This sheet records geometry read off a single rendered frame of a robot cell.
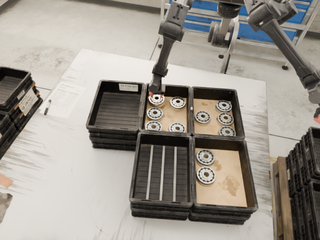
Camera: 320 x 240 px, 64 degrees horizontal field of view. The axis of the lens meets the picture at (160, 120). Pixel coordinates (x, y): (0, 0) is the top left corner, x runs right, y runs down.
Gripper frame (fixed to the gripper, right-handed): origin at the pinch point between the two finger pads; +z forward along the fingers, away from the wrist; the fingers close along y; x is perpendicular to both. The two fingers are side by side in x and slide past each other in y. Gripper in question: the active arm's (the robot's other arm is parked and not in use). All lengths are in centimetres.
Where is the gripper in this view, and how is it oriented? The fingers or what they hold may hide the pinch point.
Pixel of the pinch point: (156, 97)
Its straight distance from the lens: 165.4
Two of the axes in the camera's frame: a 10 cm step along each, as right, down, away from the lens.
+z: -0.3, 6.1, 7.9
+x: 0.7, -7.9, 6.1
